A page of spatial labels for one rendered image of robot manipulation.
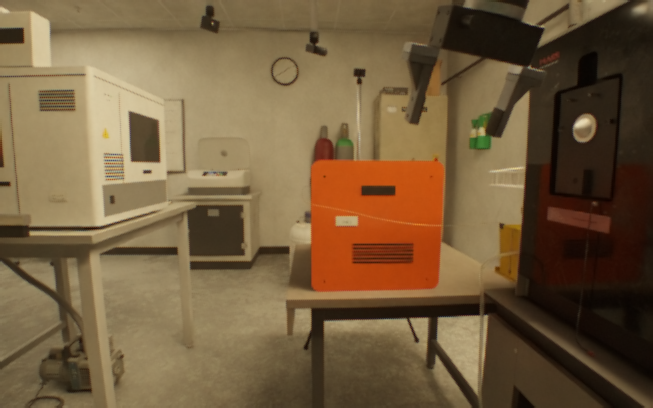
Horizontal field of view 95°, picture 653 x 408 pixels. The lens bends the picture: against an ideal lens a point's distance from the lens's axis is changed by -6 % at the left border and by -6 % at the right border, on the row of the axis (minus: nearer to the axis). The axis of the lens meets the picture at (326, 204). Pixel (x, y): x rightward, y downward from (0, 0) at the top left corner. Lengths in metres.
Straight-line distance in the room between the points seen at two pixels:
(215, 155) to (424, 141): 2.47
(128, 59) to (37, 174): 3.54
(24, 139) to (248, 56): 3.26
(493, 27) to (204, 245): 3.44
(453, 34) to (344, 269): 0.78
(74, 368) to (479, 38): 2.07
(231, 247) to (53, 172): 2.48
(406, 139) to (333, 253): 2.96
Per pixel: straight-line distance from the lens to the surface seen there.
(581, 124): 0.90
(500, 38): 0.49
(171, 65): 4.58
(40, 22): 1.50
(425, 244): 1.10
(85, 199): 1.30
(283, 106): 4.15
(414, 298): 1.08
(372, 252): 1.06
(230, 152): 4.02
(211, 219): 3.59
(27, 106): 1.42
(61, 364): 2.16
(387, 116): 3.85
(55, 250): 1.39
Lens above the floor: 1.11
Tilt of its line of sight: 6 degrees down
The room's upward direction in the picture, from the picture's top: straight up
